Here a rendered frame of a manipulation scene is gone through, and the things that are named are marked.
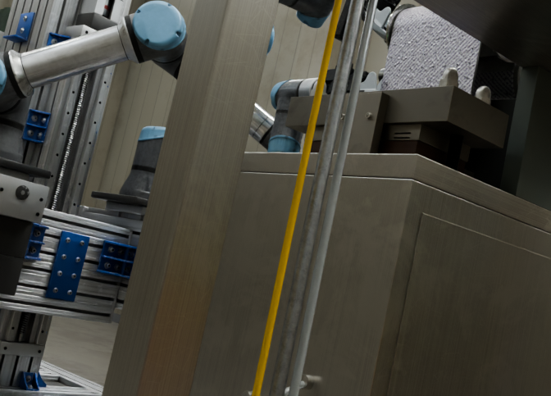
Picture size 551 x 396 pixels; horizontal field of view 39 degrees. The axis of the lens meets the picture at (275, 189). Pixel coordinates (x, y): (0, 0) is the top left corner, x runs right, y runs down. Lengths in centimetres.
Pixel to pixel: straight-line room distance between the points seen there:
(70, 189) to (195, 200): 156
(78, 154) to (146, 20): 56
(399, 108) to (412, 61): 31
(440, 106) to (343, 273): 31
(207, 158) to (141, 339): 18
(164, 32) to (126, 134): 652
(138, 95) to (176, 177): 767
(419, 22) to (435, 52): 9
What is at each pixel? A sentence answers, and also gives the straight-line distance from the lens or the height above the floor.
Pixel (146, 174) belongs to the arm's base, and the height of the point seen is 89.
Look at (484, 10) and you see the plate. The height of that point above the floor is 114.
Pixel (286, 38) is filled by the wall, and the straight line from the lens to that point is 705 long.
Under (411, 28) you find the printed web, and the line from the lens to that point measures 169.
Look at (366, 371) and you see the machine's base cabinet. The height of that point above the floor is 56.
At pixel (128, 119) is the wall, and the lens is 842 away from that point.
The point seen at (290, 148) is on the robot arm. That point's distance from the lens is 182.
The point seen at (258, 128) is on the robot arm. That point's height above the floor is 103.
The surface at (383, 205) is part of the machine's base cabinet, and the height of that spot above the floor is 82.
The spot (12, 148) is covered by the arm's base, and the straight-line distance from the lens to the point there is 204.
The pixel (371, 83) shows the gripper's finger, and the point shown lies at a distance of 168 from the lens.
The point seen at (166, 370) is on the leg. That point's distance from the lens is 73.
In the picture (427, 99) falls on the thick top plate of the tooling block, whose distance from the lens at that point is 132.
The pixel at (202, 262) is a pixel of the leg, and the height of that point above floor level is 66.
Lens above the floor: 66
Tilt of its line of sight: 7 degrees up
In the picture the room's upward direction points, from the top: 12 degrees clockwise
